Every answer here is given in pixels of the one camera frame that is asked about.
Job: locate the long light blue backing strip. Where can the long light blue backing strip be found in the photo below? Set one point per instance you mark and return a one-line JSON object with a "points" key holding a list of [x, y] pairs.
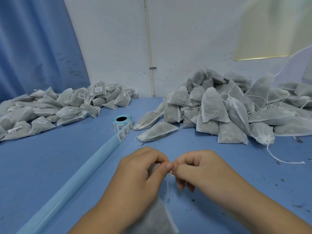
{"points": [[73, 182]]}

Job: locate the person's right forearm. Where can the person's right forearm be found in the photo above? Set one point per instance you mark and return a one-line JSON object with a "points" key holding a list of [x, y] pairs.
{"points": [[268, 209]]}

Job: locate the person's left forearm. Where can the person's left forearm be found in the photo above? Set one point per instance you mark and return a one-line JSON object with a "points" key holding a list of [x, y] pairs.
{"points": [[104, 216]]}

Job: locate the person's left hand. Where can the person's left hand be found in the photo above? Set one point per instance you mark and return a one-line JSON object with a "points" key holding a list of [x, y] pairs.
{"points": [[132, 177]]}

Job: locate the heap of unlabelled grey sachets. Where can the heap of unlabelled grey sachets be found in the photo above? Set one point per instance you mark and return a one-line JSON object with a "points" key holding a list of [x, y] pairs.
{"points": [[219, 112]]}

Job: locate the yellowish translucent sheet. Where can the yellowish translucent sheet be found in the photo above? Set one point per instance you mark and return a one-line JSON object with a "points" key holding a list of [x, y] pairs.
{"points": [[270, 29]]}

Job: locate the person's right hand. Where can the person's right hand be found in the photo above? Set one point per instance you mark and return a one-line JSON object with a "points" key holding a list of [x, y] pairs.
{"points": [[209, 173]]}

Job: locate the person's left thumb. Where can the person's left thumb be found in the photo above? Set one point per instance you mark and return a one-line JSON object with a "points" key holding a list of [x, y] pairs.
{"points": [[160, 175]]}

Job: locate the person's right thumb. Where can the person's right thumb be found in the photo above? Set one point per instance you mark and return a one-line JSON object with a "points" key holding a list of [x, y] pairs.
{"points": [[184, 170]]}

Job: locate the white wall pipe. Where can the white wall pipe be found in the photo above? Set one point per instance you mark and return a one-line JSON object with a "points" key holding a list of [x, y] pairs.
{"points": [[149, 46]]}

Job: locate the scattered dried herb crumbs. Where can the scattered dried herb crumbs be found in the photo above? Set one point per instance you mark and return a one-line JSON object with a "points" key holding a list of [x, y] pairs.
{"points": [[297, 206]]}

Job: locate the translucent white plastic bag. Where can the translucent white plastic bag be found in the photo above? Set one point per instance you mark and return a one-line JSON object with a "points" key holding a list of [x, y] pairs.
{"points": [[296, 65]]}

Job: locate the sticker label roll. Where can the sticker label roll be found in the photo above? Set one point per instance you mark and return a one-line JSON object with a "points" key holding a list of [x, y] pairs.
{"points": [[122, 125]]}

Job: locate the blue curtain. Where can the blue curtain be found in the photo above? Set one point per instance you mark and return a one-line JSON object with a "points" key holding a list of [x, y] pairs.
{"points": [[36, 46]]}

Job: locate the pile of labelled grey sachets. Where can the pile of labelled grey sachets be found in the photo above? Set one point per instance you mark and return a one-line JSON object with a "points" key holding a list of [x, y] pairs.
{"points": [[48, 112]]}

